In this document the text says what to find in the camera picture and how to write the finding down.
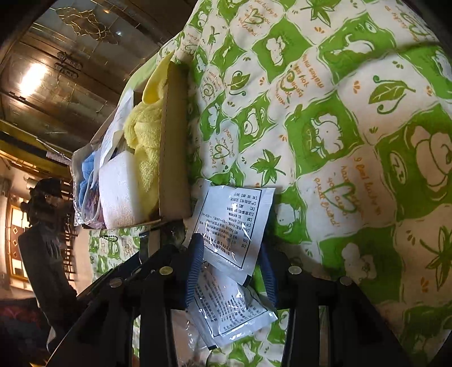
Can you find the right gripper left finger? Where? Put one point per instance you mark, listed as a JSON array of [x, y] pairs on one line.
[[146, 290]]

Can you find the white crumpled packet in tray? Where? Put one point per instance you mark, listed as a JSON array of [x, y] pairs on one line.
[[115, 129]]

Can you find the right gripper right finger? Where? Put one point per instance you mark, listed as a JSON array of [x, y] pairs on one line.
[[331, 323]]

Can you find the wooden glass cabinet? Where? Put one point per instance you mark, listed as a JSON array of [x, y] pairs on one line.
[[64, 64]]

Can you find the yellow fluffy towel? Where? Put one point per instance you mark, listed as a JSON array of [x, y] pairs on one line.
[[142, 131]]

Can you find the shallow cardboard tray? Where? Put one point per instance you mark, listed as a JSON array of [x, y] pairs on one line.
[[173, 188]]

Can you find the white foam sponge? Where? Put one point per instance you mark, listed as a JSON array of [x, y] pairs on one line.
[[119, 192]]

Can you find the green patterned quilt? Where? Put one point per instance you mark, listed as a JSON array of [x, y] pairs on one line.
[[344, 108]]

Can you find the white printed sachet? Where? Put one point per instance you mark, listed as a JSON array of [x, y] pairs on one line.
[[231, 221], [224, 311]]

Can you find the blue fluffy towel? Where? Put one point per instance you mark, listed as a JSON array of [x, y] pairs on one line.
[[87, 168]]

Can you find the pink zipper pouch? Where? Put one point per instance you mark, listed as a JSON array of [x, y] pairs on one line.
[[91, 209]]

